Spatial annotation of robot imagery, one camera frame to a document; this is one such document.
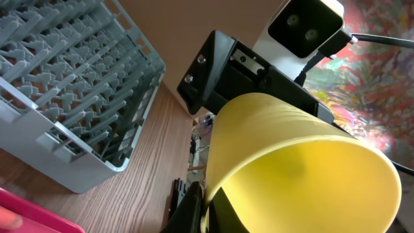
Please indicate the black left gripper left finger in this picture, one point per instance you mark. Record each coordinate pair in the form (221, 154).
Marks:
(187, 217)

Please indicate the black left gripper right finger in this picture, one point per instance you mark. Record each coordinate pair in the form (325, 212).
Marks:
(222, 218)

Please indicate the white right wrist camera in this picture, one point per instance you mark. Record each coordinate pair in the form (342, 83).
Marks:
(296, 31)

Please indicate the red plastic tray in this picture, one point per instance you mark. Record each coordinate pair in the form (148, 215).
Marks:
(21, 216)

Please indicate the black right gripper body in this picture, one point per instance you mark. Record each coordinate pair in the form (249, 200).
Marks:
(225, 68)

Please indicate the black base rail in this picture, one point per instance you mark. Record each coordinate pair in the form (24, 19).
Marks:
(179, 191)

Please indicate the yellow plastic cup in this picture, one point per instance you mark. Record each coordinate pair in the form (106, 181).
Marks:
(284, 170)

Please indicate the grey dishwasher rack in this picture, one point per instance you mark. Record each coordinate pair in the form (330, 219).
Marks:
(77, 81)

